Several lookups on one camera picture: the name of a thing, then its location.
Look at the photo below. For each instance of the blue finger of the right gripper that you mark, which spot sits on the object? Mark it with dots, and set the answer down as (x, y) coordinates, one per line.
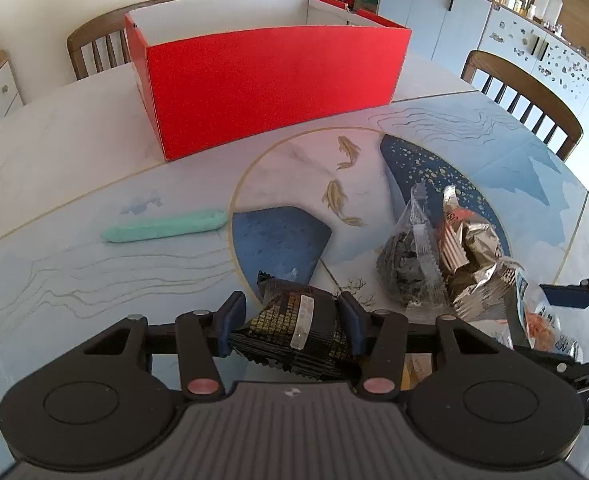
(567, 296)

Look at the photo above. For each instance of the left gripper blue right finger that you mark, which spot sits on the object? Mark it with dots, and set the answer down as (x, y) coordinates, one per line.
(352, 318)

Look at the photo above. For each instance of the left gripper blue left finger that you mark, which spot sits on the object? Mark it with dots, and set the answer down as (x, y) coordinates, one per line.
(230, 316)

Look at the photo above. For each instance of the white seafood snack packet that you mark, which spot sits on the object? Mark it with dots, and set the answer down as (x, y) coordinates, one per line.
(532, 321)

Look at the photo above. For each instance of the black snack packet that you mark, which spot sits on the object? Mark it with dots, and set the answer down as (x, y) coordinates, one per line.
(297, 330)

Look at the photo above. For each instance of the clear bag dark snack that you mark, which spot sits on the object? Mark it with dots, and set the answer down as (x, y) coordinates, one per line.
(408, 265)

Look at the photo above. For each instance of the silver foil snack bag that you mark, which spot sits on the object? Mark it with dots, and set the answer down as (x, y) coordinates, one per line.
(479, 276)

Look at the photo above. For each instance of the mint green case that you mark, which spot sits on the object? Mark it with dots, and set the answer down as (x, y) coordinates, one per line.
(194, 222)

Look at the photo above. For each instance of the brown wooden chair right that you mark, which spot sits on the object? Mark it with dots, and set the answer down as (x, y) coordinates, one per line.
(527, 90)

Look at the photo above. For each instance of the brown wooden chair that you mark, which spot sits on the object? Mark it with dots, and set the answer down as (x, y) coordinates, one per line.
(527, 90)
(101, 43)

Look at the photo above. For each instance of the red cardboard box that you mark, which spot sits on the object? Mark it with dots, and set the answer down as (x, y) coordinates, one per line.
(211, 72)

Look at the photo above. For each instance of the brown wooden chair back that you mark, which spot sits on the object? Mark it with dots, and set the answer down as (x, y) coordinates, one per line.
(101, 43)

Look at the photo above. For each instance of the grey wall cabinet unit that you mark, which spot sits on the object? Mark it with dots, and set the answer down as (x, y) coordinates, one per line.
(446, 31)

